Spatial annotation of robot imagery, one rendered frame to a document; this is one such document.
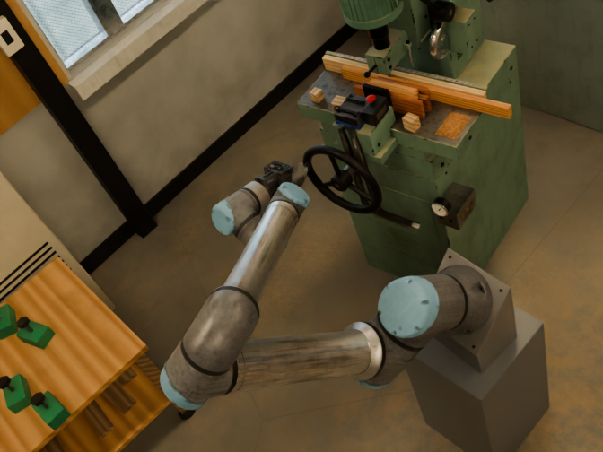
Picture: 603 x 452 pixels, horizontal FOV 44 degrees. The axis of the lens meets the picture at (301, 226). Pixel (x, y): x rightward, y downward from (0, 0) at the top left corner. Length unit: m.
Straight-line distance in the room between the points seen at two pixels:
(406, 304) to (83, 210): 2.00
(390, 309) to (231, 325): 0.52
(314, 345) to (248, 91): 2.26
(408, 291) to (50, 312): 1.49
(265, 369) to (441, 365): 0.69
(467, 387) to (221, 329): 0.88
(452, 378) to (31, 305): 1.59
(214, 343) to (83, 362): 1.22
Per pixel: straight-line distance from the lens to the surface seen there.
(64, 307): 2.86
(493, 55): 2.65
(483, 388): 2.15
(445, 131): 2.24
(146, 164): 3.60
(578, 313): 2.90
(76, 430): 3.00
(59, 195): 3.42
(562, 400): 2.74
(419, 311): 1.83
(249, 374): 1.64
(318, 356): 1.77
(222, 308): 1.51
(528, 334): 2.22
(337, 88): 2.51
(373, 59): 2.32
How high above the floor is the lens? 2.46
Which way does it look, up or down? 47 degrees down
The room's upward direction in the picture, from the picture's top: 24 degrees counter-clockwise
